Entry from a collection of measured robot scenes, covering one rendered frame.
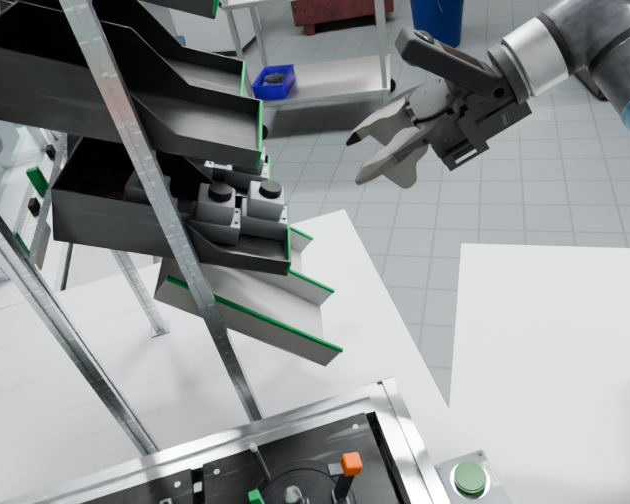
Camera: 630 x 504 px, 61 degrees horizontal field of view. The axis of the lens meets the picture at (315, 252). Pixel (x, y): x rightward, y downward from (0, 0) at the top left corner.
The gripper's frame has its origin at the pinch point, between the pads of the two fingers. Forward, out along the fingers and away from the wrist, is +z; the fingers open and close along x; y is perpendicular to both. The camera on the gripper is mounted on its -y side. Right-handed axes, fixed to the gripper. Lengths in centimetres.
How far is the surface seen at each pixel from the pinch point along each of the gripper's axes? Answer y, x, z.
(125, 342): 18, 17, 65
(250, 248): 1.8, -3.0, 17.9
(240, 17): 73, 435, 99
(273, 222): 1.9, -0.3, 14.1
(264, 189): -2.3, 1.0, 12.3
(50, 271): 7, 46, 89
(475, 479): 32.9, -26.7, 7.2
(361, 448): 27.4, -20.1, 19.5
